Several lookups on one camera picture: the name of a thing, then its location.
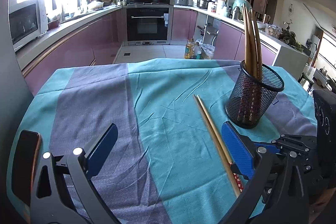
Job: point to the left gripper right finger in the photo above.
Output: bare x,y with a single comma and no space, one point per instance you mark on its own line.
275,191

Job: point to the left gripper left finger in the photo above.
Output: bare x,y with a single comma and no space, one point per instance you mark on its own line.
50,200

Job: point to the bamboo chopstick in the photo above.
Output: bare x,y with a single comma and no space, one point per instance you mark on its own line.
218,132
253,48
248,58
258,44
218,145

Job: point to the teal kitchen appliance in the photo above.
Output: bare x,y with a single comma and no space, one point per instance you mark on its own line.
237,13

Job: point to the right hand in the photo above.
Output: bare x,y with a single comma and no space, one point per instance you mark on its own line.
316,208

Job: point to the black mesh utensil cup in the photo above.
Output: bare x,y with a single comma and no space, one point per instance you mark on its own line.
251,97

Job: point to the teal purple table cloth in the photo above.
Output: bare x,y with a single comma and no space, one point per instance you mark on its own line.
164,167

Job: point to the green potted plant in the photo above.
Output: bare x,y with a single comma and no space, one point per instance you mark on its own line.
289,37

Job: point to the cooking oil bottle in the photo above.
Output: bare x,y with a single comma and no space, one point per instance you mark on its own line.
189,49

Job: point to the white microwave oven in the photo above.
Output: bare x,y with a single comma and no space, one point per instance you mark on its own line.
27,21

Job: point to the steel pot on counter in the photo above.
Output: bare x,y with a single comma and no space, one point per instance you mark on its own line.
203,4

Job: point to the black built-in oven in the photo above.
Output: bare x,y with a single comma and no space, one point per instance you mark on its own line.
148,22

